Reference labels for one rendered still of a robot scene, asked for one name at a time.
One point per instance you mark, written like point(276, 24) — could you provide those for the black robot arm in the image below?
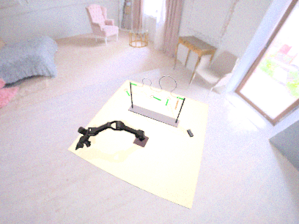
point(120, 126)

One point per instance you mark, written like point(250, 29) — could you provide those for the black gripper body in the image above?
point(82, 140)

